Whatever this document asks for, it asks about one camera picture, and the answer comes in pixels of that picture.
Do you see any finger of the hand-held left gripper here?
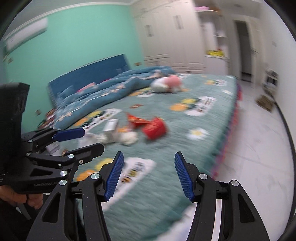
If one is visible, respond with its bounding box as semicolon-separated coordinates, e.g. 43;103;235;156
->
21;127;85;151
26;143;105;179

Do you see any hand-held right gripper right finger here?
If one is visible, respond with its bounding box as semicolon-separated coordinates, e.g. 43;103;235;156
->
174;152;270;241

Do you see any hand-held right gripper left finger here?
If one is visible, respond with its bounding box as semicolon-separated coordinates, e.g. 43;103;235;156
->
26;151;125;241

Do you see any clear plastic wrapper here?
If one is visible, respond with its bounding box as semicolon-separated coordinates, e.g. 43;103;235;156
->
79;132;109;145

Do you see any white cardboard box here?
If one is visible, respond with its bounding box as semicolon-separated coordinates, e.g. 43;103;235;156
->
104;119;119;132

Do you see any white tissue ball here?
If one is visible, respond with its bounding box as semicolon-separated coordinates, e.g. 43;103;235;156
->
119;132;138;146

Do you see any red paper cup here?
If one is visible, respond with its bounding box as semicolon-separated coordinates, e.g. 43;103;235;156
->
142;117;168;140

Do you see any red orange snack packet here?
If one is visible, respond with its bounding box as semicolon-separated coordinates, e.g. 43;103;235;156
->
126;112;151;129

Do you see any person's left hand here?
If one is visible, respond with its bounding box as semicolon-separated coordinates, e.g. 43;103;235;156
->
0;185;43;210

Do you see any blue pillow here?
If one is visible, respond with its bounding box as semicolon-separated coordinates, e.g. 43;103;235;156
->
58;85;75;98

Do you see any pink pillow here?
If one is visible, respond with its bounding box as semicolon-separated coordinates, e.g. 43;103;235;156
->
77;82;96;92

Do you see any blue bow print quilt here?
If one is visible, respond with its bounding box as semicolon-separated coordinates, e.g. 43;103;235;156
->
54;65;176;130

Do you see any blue quilted headboard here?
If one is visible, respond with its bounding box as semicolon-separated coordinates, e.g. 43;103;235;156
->
48;54;131;109

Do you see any bed with green floral cover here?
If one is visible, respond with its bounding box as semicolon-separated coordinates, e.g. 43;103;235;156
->
46;72;242;241

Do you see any white air conditioner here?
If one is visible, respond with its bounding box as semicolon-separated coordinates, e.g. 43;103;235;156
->
5;18;48;51

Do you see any pink and white plush toy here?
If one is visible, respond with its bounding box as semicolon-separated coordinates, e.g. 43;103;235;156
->
150;75;183;93

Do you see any woven straw basket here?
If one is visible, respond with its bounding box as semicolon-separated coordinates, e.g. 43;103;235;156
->
255;94;275;112

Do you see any white open shelf unit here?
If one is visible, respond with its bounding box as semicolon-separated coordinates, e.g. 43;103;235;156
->
196;7;229;75

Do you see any yellow plush toy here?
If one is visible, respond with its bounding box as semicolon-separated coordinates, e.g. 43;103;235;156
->
206;49;226;58

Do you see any white metal rack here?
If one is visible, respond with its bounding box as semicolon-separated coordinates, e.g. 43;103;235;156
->
264;67;279;98

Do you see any white wardrobe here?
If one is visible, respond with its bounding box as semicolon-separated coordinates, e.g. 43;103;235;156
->
128;0;208;73

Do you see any white door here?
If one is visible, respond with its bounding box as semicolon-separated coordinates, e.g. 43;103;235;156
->
251;21;264;84

